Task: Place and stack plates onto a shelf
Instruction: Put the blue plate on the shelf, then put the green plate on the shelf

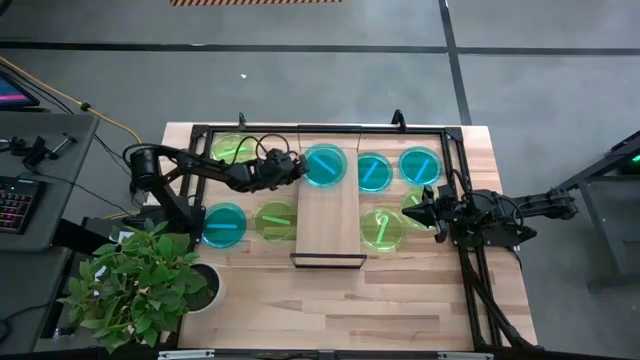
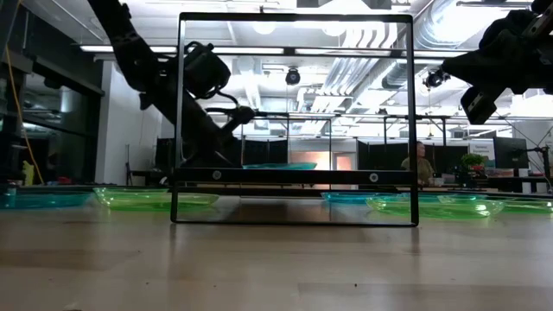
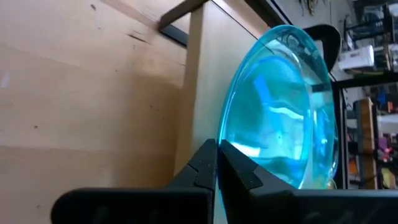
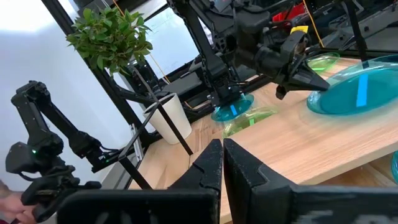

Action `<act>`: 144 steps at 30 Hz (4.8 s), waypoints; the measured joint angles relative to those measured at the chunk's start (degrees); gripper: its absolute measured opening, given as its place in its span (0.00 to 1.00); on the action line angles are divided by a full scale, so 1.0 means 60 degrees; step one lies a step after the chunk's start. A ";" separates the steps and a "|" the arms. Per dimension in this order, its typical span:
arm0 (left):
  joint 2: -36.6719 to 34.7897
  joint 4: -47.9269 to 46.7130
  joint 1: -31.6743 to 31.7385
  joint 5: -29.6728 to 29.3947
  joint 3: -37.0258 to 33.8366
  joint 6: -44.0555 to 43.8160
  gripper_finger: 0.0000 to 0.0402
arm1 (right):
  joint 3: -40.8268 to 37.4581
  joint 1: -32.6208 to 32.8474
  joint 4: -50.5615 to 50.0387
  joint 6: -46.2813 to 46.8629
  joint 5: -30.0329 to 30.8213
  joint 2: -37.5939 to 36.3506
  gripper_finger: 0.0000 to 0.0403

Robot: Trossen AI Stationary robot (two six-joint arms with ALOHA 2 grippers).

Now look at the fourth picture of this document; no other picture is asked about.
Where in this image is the white plant pot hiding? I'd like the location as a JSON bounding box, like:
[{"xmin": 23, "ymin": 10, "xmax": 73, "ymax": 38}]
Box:
[{"xmin": 142, "ymin": 92, "xmax": 193, "ymax": 146}]

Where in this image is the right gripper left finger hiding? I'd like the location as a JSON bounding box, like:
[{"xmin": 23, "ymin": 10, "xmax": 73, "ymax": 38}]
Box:
[{"xmin": 57, "ymin": 138, "xmax": 224, "ymax": 224}]

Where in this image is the blue translucent plate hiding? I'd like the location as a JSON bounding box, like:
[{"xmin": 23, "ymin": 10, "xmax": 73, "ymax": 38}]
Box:
[
  {"xmin": 306, "ymin": 54, "xmax": 398, "ymax": 116},
  {"xmin": 391, "ymin": 151, "xmax": 398, "ymax": 184},
  {"xmin": 210, "ymin": 93, "xmax": 255, "ymax": 123}
]

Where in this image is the yellow label tag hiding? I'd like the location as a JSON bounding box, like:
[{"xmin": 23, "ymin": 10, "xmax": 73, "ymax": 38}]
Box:
[{"xmin": 289, "ymin": 25, "xmax": 309, "ymax": 35}]

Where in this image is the green translucent plate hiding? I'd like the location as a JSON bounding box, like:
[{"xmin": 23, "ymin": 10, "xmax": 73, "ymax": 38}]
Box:
[
  {"xmin": 306, "ymin": 52, "xmax": 341, "ymax": 73},
  {"xmin": 221, "ymin": 105, "xmax": 279, "ymax": 139}
]

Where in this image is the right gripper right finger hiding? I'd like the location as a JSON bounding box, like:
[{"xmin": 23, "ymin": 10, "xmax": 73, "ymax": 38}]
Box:
[{"xmin": 223, "ymin": 138, "xmax": 398, "ymax": 224}]

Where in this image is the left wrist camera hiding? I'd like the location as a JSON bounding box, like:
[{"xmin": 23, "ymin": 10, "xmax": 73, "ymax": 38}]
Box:
[{"xmin": 281, "ymin": 30, "xmax": 312, "ymax": 57}]

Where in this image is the red plastic crate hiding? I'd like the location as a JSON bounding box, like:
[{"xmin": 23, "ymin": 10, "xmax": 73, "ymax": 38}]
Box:
[{"xmin": 272, "ymin": 2, "xmax": 307, "ymax": 24}]

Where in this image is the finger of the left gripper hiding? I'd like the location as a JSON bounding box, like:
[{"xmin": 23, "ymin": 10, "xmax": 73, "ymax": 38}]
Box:
[
  {"xmin": 290, "ymin": 63, "xmax": 331, "ymax": 92},
  {"xmin": 275, "ymin": 83, "xmax": 289, "ymax": 101}
]

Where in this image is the black aluminium rig frame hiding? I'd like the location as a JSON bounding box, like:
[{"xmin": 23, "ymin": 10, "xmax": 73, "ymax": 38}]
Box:
[{"xmin": 40, "ymin": 0, "xmax": 398, "ymax": 150}]

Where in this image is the person's hand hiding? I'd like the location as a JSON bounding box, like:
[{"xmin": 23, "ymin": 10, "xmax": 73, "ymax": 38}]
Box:
[{"xmin": 0, "ymin": 180, "xmax": 37, "ymax": 224}]

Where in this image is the green leafy plant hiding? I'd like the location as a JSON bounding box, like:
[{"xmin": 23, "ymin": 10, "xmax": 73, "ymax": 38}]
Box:
[{"xmin": 65, "ymin": 6, "xmax": 154, "ymax": 77}]

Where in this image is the black control box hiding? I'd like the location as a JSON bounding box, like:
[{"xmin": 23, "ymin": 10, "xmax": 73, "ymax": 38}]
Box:
[{"xmin": 161, "ymin": 60, "xmax": 205, "ymax": 100}]

